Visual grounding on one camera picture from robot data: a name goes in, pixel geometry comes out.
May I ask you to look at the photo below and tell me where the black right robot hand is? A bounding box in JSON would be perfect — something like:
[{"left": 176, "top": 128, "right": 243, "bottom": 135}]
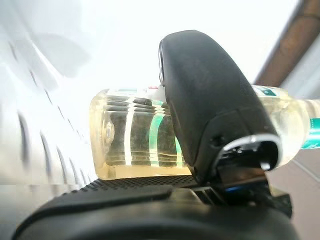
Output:
[{"left": 14, "top": 29, "right": 301, "bottom": 240}]

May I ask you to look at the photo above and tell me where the clear tea bottle white cap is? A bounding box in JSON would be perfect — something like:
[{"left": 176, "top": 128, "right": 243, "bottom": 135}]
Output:
[{"left": 88, "top": 84, "right": 320, "bottom": 181}]

